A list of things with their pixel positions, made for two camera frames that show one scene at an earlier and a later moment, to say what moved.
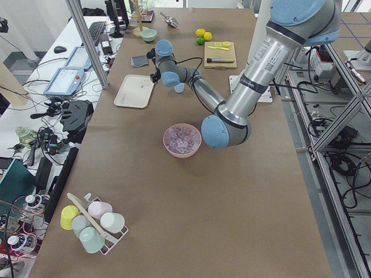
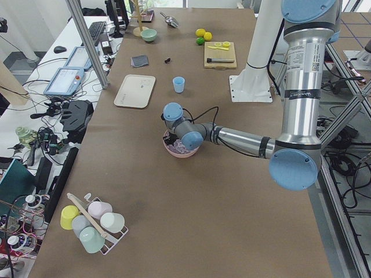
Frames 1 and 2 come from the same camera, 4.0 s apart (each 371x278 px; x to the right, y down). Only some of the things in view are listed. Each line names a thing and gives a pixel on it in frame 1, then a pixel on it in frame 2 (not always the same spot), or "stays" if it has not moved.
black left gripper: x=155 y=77 → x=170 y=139
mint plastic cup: x=91 y=240 stays
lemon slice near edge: x=226 y=44 stays
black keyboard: x=95 y=29 stays
